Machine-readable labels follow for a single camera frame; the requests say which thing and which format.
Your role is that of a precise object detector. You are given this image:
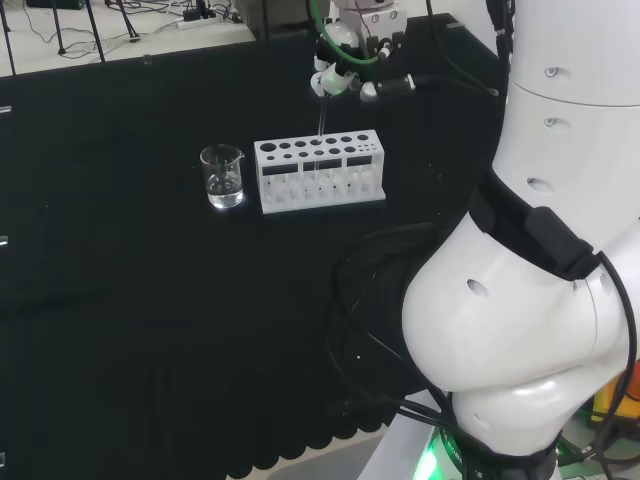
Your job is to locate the black bench cloth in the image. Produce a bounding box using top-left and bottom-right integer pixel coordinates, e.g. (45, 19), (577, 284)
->
(0, 12), (516, 480)

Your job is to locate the black tripod leg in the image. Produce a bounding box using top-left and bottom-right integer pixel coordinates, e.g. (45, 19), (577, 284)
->
(118, 0), (142, 45)
(83, 0), (107, 64)
(49, 0), (69, 56)
(0, 0), (17, 77)

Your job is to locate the yellow stop button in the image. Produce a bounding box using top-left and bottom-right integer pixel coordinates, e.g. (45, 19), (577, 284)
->
(591, 372), (632, 426)

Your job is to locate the clear glass rod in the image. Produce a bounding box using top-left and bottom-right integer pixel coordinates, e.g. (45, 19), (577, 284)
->
(314, 95), (329, 172)

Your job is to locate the white power strip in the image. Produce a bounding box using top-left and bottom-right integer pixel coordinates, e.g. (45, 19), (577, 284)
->
(175, 16), (242, 30)

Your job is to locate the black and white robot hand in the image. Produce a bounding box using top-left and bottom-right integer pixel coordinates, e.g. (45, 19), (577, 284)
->
(309, 0), (417, 104)

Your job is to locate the clear glass beaker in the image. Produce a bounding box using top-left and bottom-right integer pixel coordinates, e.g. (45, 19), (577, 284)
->
(199, 143), (246, 210)

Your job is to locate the white test tube rack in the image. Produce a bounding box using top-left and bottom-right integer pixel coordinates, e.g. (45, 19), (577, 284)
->
(253, 128), (389, 216)

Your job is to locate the black looped cable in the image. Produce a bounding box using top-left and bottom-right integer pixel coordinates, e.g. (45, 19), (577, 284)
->
(424, 0), (501, 97)

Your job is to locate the grey metal box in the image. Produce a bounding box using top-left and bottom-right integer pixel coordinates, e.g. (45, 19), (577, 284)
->
(233, 0), (331, 42)

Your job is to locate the black cable bundle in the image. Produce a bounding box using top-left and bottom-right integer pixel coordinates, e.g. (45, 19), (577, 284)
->
(323, 222), (469, 454)

